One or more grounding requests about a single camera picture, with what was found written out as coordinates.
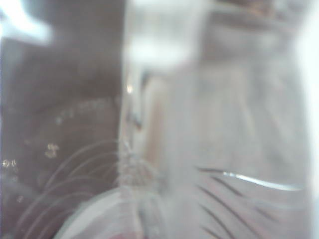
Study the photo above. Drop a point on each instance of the clear water bottle red label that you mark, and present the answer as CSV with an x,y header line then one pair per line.
x,y
199,124

